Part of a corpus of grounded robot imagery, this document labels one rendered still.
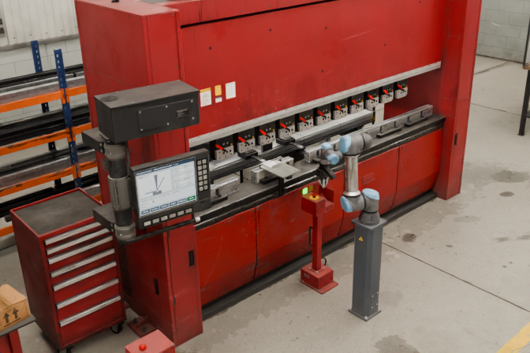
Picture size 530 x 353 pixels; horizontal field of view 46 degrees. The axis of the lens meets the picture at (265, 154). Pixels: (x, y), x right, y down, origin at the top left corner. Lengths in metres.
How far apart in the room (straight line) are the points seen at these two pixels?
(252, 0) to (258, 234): 1.72
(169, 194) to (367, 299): 1.87
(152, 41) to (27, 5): 4.54
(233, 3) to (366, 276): 2.11
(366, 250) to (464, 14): 2.50
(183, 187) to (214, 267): 1.25
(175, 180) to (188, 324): 1.42
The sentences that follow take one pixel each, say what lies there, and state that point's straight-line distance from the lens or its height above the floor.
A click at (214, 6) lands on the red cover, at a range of 4.07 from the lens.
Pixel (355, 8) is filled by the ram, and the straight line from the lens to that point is 5.03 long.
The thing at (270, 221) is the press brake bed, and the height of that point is 0.58.
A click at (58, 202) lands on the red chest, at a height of 0.98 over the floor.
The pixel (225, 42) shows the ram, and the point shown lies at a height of 2.00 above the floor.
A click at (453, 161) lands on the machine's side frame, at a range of 6.39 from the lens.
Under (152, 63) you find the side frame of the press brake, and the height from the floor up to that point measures 2.02.
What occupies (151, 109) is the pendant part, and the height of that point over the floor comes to 1.89.
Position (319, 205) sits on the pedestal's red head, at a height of 0.75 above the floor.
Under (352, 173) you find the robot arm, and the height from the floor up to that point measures 1.17.
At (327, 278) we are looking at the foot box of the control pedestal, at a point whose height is 0.07.
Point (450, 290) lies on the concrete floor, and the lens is 5.20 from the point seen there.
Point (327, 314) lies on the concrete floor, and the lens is 4.80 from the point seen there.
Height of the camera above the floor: 2.92
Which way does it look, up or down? 23 degrees down
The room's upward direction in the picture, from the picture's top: 1 degrees counter-clockwise
